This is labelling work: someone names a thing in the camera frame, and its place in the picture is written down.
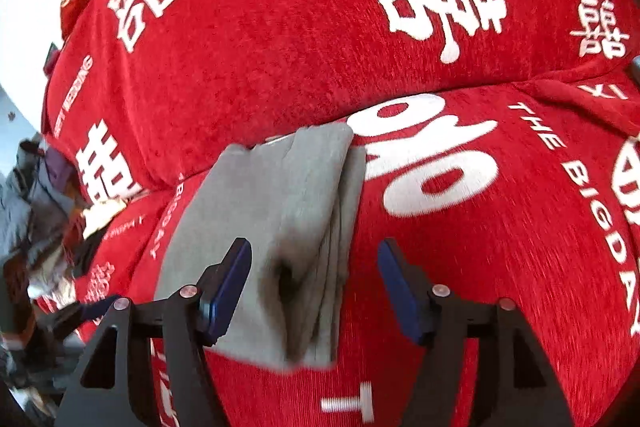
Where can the grey shirt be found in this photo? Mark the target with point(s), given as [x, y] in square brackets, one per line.
[290, 187]

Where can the red wedding-print sofa cover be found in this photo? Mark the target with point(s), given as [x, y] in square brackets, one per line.
[300, 32]

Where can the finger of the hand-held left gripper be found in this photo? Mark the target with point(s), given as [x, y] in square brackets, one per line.
[97, 308]

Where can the pile of mixed clothes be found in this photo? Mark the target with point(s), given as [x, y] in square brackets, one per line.
[35, 217]

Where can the cream cloth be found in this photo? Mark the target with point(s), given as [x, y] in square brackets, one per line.
[102, 212]

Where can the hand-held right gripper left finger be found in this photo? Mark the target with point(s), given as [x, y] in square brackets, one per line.
[227, 297]

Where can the black cloth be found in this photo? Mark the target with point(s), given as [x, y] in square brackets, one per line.
[92, 252]

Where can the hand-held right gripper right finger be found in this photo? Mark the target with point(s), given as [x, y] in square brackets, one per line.
[400, 294]

